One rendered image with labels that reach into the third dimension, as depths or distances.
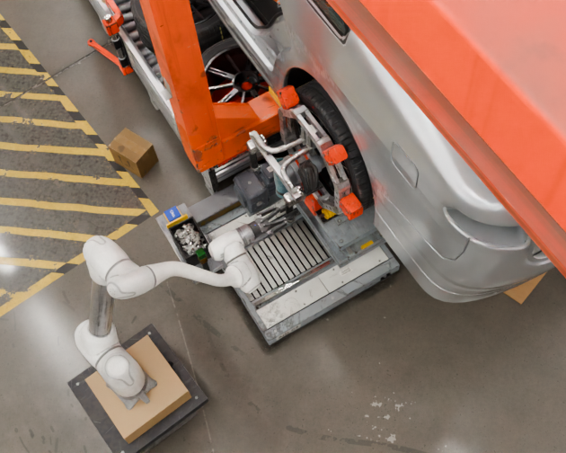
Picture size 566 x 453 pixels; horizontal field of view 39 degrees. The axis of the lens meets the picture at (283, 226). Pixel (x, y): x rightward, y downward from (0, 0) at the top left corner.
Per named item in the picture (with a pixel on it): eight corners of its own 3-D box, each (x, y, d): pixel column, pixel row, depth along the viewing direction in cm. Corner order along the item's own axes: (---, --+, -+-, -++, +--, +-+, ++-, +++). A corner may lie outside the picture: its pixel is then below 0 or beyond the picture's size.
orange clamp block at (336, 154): (342, 158, 352) (349, 157, 344) (327, 166, 351) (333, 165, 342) (335, 144, 351) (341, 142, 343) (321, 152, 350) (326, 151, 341)
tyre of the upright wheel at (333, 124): (376, 199, 416) (421, 182, 351) (338, 220, 411) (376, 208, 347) (316, 87, 414) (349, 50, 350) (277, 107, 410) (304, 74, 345)
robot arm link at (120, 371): (125, 404, 366) (112, 391, 347) (101, 377, 373) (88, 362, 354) (153, 380, 371) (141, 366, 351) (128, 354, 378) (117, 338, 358)
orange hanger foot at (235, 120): (310, 117, 429) (308, 75, 399) (225, 161, 419) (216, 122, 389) (294, 96, 436) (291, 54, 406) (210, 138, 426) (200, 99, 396)
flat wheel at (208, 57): (329, 98, 466) (328, 72, 445) (252, 171, 445) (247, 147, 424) (247, 42, 489) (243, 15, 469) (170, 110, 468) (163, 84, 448)
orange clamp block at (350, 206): (352, 199, 369) (363, 213, 365) (338, 207, 368) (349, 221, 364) (352, 191, 363) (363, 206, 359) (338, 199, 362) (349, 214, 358)
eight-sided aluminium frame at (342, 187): (349, 225, 390) (351, 164, 342) (338, 231, 388) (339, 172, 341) (293, 147, 413) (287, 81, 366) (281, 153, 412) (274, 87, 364)
